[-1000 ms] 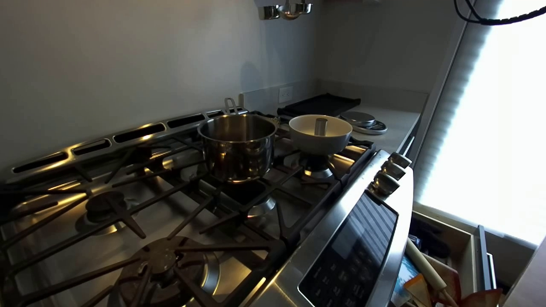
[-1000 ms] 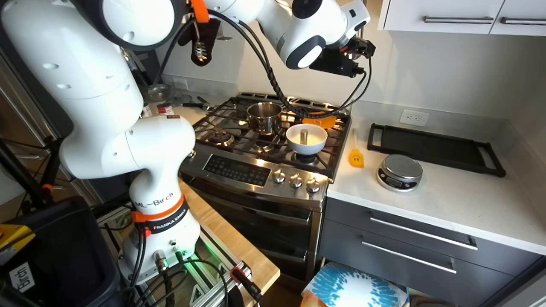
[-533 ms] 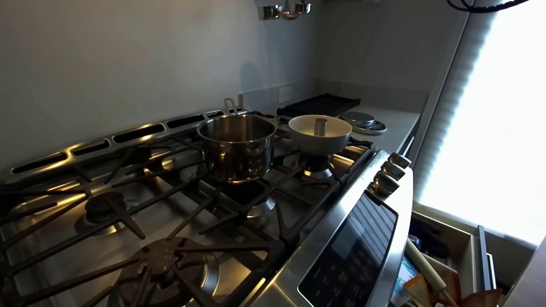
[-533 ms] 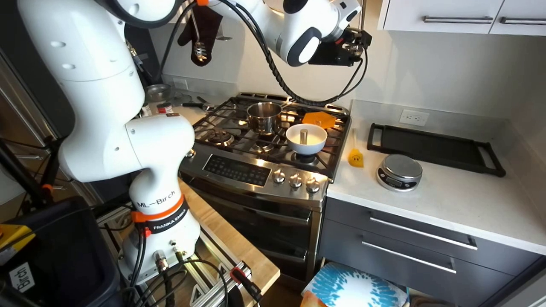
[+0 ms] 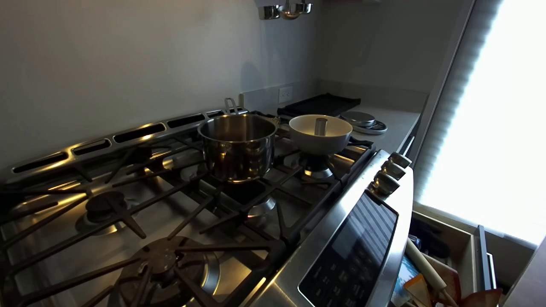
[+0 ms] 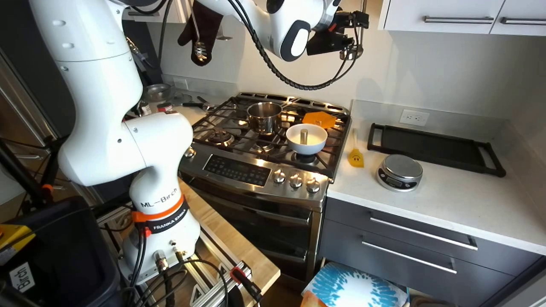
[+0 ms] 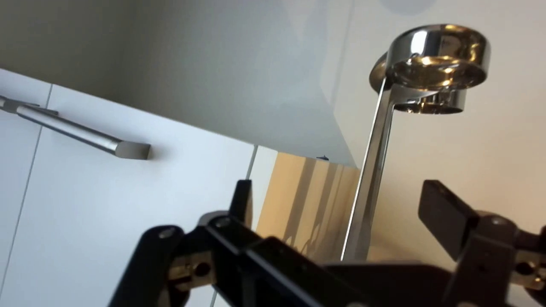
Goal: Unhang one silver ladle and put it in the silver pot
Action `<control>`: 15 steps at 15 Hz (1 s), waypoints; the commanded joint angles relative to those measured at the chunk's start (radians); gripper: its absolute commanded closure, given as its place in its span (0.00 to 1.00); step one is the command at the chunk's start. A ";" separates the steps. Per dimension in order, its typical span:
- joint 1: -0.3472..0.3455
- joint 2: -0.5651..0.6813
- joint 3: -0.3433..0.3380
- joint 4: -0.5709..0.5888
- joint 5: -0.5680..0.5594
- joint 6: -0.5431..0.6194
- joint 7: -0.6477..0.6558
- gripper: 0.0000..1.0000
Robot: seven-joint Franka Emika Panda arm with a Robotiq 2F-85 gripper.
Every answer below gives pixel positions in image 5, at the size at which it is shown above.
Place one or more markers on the stainless steel gas range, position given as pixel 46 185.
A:
pixel 352 256

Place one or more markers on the white bowl with centre tube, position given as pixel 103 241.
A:
pixel 318 139

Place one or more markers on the silver stove knob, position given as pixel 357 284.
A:
pixel 384 185
pixel 393 171
pixel 401 159

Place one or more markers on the silver pot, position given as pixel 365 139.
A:
pixel 236 151

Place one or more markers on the wooden rolling pin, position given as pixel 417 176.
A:
pixel 429 274

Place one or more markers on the white wall outlet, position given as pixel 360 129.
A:
pixel 285 94

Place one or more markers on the black tray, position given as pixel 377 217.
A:
pixel 318 105

